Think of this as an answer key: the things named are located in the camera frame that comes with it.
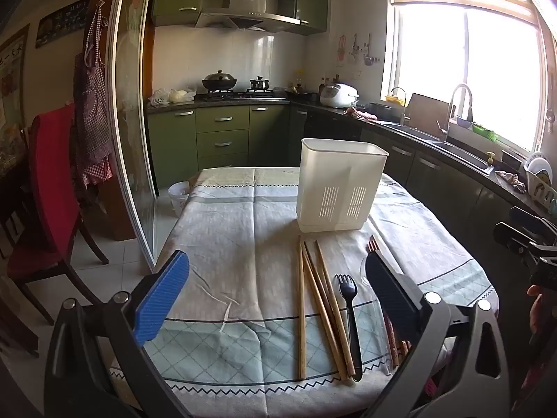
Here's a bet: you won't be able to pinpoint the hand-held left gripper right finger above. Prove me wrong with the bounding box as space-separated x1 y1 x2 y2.
361 253 511 418

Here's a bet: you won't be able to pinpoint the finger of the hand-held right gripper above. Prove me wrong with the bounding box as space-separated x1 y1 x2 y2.
493 222 557 257
508 206 557 238

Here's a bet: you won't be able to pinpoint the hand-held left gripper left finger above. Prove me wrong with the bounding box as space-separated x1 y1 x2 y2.
44 250 192 418

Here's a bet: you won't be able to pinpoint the reddish brown chopstick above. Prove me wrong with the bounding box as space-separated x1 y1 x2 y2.
367 237 401 369
370 234 410 358

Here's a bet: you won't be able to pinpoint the black plastic fork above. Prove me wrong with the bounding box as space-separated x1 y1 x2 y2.
333 274 363 382

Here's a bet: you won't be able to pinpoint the light bamboo chopstick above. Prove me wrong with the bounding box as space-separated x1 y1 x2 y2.
303 241 349 381
315 239 356 379
298 235 306 381

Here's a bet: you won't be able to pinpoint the white plastic utensil holder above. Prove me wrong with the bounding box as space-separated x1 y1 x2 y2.
297 138 389 232

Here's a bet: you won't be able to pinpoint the person's right hand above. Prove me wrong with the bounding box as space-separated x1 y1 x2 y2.
527 285 557 336

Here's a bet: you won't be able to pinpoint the dish rack with plates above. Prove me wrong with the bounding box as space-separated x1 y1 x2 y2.
524 152 557 215

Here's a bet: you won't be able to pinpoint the grey dish rag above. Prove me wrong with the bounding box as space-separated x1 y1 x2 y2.
496 170 528 193

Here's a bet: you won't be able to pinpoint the steel kitchen sink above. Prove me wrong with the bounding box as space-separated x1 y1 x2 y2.
386 122 495 176

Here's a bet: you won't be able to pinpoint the white trash bin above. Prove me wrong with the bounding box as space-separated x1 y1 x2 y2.
167 181 191 218

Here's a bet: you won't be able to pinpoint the grey checked tablecloth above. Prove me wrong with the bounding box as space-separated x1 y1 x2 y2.
109 167 499 407

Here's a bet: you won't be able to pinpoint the steel kitchen faucet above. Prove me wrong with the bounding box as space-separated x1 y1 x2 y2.
437 83 474 142

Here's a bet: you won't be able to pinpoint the wooden cutting board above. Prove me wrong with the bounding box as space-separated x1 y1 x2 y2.
406 93 452 138

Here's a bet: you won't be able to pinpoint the red wooden chair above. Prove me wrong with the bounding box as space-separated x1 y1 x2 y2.
0 103 109 353

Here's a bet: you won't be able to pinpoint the green lower cabinets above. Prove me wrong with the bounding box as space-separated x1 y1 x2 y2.
146 102 307 176

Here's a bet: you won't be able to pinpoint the green cabinets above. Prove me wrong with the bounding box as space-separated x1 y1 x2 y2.
146 102 307 176
151 0 330 36

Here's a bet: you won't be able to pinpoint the sliding glass door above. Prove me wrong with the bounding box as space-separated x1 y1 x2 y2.
107 0 160 271

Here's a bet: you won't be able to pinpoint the red cloth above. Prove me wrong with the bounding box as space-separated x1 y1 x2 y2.
343 106 379 121

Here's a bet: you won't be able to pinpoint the white plastic bags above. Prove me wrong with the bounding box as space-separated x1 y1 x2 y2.
149 87 197 108

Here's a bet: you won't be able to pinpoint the white rice cooker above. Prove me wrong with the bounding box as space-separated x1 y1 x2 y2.
319 83 360 109

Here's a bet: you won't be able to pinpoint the red checked apron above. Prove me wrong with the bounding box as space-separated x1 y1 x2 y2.
72 2 115 191

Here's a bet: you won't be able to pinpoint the gas stove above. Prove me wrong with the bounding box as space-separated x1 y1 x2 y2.
201 89 287 99

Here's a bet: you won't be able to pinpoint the black wok with lid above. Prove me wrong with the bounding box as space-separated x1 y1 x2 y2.
202 70 239 93

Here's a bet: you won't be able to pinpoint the steel range hood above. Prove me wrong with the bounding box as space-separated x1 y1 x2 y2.
194 0 302 34

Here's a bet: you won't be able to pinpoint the green upper cabinets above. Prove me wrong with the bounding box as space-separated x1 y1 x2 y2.
151 0 330 36

